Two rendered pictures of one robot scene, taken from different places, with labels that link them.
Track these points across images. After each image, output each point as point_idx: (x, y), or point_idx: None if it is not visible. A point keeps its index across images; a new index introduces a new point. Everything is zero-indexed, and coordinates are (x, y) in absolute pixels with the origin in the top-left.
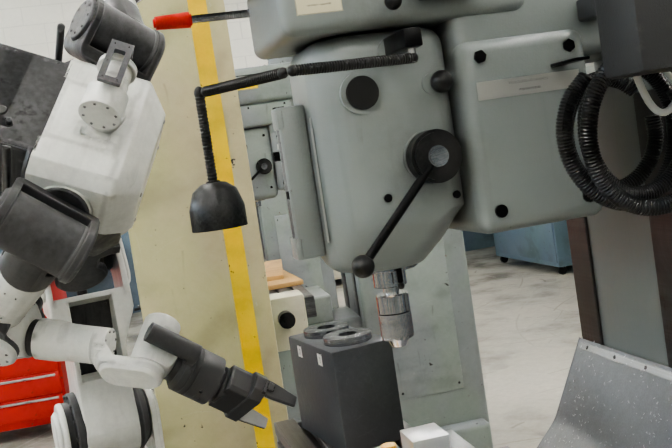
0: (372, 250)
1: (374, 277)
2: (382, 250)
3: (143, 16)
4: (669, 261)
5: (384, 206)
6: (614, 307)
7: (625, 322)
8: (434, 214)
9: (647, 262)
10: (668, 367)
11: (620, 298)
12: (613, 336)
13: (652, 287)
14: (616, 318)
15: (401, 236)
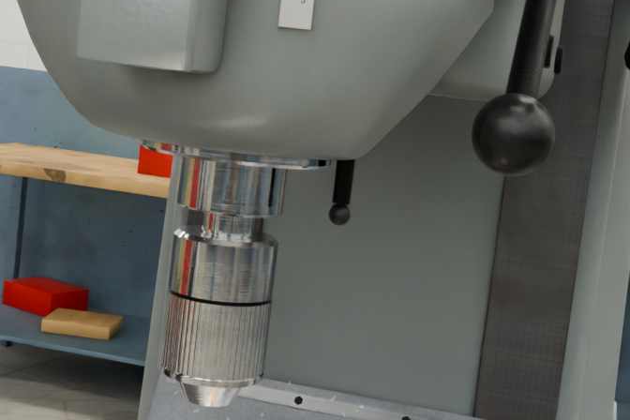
0: (536, 85)
1: (228, 178)
2: (407, 93)
3: None
4: (550, 217)
5: None
6: (314, 298)
7: (344, 330)
8: (482, 19)
9: (465, 214)
10: (474, 418)
11: (343, 281)
12: (288, 357)
13: (465, 263)
14: (313, 321)
15: (441, 61)
